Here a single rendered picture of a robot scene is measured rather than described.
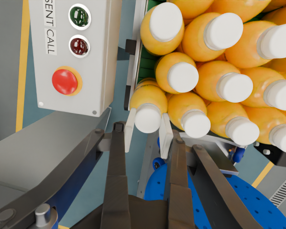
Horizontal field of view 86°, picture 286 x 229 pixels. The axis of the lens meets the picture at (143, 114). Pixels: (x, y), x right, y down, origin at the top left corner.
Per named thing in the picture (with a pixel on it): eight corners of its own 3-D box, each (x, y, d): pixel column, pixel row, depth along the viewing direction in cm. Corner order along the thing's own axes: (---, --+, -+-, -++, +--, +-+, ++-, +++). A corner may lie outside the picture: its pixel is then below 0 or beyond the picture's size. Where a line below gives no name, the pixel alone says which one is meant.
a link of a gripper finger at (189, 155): (174, 150, 14) (205, 156, 14) (168, 127, 19) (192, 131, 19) (170, 163, 15) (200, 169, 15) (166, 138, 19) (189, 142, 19)
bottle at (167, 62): (163, 49, 38) (174, 41, 21) (186, 63, 39) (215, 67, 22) (149, 74, 41) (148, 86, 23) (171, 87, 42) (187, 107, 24)
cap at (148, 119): (162, 124, 24) (163, 129, 23) (139, 128, 25) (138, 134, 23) (157, 101, 23) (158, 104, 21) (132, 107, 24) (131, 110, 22)
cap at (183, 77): (177, 57, 22) (179, 57, 20) (199, 71, 22) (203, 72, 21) (162, 82, 23) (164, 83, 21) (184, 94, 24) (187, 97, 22)
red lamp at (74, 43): (72, 54, 21) (67, 53, 20) (72, 36, 20) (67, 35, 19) (87, 56, 21) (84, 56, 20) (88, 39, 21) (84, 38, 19)
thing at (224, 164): (179, 144, 45) (189, 174, 33) (181, 136, 44) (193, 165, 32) (213, 149, 45) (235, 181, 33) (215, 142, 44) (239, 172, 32)
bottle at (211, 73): (206, 56, 39) (253, 54, 21) (211, 83, 41) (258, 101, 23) (179, 66, 40) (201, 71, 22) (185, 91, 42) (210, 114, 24)
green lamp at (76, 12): (71, 25, 20) (67, 23, 19) (71, 6, 19) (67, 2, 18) (88, 28, 20) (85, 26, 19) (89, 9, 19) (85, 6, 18)
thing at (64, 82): (56, 91, 23) (51, 92, 22) (55, 67, 22) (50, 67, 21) (79, 95, 23) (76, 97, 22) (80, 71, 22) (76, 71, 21)
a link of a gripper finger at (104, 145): (120, 156, 15) (88, 151, 15) (126, 132, 19) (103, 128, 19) (121, 142, 14) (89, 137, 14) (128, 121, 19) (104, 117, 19)
